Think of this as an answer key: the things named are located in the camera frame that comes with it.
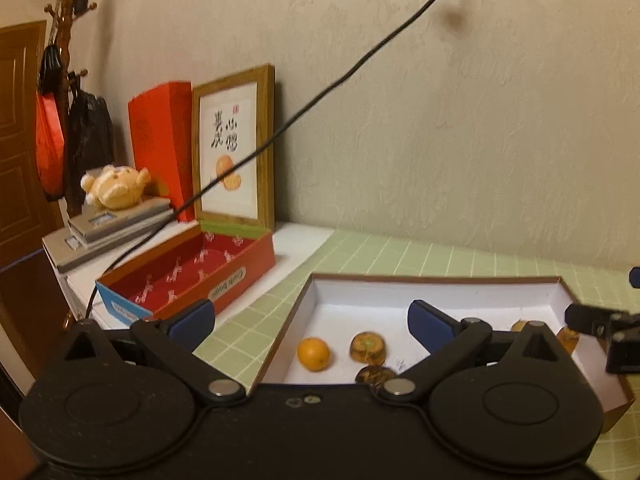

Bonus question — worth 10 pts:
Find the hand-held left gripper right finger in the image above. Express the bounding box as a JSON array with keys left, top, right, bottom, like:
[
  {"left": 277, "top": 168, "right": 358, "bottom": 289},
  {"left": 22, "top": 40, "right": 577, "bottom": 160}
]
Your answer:
[{"left": 377, "top": 300, "right": 577, "bottom": 405}]

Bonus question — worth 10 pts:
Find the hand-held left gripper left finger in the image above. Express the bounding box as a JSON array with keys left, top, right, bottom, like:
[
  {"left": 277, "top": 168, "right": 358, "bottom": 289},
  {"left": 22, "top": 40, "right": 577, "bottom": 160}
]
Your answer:
[{"left": 62, "top": 299, "right": 247, "bottom": 405}]

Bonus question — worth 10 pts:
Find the brown roll pastry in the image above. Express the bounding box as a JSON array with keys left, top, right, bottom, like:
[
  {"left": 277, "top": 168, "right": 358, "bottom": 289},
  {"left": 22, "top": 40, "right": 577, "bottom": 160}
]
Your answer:
[{"left": 556, "top": 325, "right": 581, "bottom": 358}]

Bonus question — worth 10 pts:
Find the white box with brown rim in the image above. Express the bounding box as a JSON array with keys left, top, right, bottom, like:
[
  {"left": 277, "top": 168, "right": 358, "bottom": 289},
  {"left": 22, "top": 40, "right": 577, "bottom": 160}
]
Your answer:
[{"left": 250, "top": 272, "right": 637, "bottom": 435}]

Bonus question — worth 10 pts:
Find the dark chocolate cake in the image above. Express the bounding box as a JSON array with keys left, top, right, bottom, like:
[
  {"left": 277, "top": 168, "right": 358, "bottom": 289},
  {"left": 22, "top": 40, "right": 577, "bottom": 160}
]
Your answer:
[{"left": 355, "top": 365, "right": 398, "bottom": 388}]

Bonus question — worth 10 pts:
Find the red open box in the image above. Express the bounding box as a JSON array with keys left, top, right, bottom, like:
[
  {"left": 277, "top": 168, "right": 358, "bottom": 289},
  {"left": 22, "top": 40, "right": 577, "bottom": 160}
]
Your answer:
[{"left": 95, "top": 220, "right": 277, "bottom": 323}]

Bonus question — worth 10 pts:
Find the small orange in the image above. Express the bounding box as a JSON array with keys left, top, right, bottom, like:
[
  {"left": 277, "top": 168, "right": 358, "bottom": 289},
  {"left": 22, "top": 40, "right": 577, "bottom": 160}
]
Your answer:
[{"left": 297, "top": 336, "right": 331, "bottom": 372}]

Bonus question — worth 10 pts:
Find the tan plush toy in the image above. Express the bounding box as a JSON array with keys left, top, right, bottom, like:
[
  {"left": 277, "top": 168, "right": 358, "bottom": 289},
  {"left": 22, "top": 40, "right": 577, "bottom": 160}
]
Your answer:
[{"left": 80, "top": 165, "right": 152, "bottom": 211}]

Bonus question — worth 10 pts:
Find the tall red box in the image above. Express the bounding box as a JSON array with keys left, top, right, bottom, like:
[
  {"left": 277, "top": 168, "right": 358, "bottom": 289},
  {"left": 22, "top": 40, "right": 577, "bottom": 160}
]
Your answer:
[{"left": 127, "top": 81, "right": 196, "bottom": 222}]

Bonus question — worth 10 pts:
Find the black hanging bag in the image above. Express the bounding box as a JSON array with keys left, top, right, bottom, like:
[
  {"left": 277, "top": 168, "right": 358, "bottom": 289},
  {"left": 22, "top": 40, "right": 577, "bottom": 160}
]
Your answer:
[{"left": 67, "top": 87, "right": 116, "bottom": 211}]

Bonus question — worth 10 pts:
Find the red hanging bag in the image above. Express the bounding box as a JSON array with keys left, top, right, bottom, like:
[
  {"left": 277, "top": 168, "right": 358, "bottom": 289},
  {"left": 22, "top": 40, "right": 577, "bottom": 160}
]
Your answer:
[{"left": 35, "top": 87, "right": 68, "bottom": 201}]

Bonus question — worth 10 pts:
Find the brown wooden door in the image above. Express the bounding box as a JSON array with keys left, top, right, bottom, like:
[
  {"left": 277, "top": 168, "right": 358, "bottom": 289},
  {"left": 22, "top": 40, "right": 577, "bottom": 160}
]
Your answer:
[{"left": 0, "top": 20, "right": 68, "bottom": 401}]

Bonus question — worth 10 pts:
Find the small black bag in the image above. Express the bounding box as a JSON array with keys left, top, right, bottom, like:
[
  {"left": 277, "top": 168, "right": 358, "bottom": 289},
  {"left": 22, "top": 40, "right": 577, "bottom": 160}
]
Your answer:
[{"left": 39, "top": 44, "right": 63, "bottom": 96}]

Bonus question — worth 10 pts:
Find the wooden coat rack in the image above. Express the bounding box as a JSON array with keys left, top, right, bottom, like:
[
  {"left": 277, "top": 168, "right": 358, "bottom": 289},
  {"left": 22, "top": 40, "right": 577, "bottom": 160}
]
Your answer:
[{"left": 44, "top": 0, "right": 98, "bottom": 221}]

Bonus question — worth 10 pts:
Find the wooden picture frame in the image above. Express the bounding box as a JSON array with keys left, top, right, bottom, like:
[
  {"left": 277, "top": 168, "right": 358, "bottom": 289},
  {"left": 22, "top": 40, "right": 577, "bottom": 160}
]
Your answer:
[{"left": 191, "top": 63, "right": 277, "bottom": 231}]

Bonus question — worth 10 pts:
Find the black cable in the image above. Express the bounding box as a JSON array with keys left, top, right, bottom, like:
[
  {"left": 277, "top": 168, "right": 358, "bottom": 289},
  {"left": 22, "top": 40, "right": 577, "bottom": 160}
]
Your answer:
[{"left": 82, "top": 0, "right": 458, "bottom": 322}]

